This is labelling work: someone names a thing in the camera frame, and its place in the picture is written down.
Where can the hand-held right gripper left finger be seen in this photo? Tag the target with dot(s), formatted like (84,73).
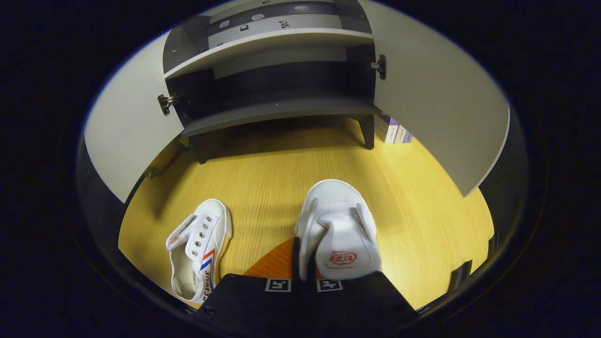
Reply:
(253,300)

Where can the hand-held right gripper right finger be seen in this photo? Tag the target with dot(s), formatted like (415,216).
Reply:
(357,300)

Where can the white canvas shoe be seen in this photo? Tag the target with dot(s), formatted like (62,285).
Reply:
(338,225)
(197,253)

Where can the white shoe cabinet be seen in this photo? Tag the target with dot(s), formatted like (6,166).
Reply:
(281,110)

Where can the white shoe cabinet door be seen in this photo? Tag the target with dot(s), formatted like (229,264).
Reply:
(127,136)
(436,103)

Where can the pink spine book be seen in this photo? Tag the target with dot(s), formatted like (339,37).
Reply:
(386,129)

